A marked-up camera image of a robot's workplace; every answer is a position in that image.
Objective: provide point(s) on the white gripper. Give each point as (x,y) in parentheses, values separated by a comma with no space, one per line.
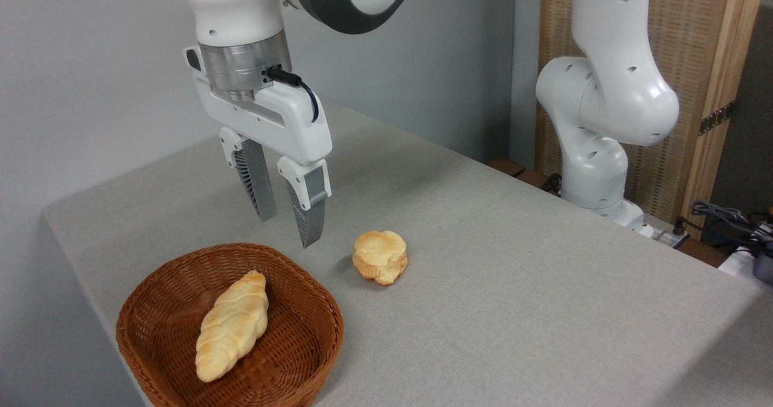
(284,120)

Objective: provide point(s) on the round bread roll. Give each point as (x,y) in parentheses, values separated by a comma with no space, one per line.
(379,256)

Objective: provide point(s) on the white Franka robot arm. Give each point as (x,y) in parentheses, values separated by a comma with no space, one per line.
(604,93)

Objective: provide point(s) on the brown wicker basket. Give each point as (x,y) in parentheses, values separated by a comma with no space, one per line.
(290,334)

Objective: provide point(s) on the long braided bread loaf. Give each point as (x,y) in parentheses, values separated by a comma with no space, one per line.
(232,325)

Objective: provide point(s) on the metal screen hinge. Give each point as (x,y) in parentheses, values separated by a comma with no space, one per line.
(717,117)

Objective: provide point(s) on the wooden woven screen panel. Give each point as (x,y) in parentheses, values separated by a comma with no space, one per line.
(694,32)

